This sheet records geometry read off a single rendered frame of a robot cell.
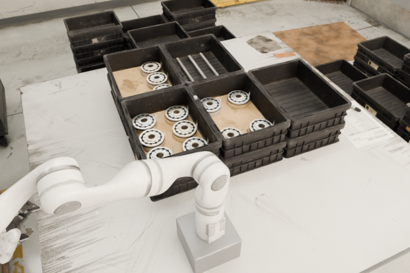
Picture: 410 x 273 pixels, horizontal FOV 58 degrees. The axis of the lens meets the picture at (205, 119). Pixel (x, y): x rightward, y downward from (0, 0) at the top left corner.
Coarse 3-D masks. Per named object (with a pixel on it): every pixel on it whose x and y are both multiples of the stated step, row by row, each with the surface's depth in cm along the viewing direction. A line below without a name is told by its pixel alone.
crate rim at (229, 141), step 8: (240, 72) 174; (208, 80) 169; (216, 80) 170; (192, 88) 164; (200, 104) 155; (272, 104) 156; (280, 112) 151; (288, 120) 148; (216, 128) 144; (264, 128) 144; (272, 128) 144; (280, 128) 146; (224, 136) 141; (240, 136) 141; (248, 136) 142; (256, 136) 144; (224, 144) 140
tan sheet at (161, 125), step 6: (156, 114) 166; (162, 114) 166; (162, 120) 163; (162, 126) 160; (168, 126) 160; (162, 132) 157; (168, 132) 157; (198, 132) 157; (168, 138) 154; (168, 144) 152; (174, 144) 152; (180, 144) 152; (174, 150) 149; (180, 150) 149
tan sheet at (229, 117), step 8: (224, 96) 176; (224, 104) 172; (224, 112) 167; (232, 112) 167; (240, 112) 167; (248, 112) 167; (256, 112) 167; (216, 120) 163; (224, 120) 163; (232, 120) 163; (240, 120) 163; (248, 120) 163; (240, 128) 159; (248, 128) 159
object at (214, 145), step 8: (176, 88) 164; (184, 88) 165; (144, 96) 160; (192, 96) 160; (128, 112) 152; (200, 112) 152; (128, 120) 148; (208, 120) 148; (136, 136) 141; (216, 136) 141; (208, 144) 137; (216, 144) 137; (144, 152) 134; (184, 152) 134; (192, 152) 135
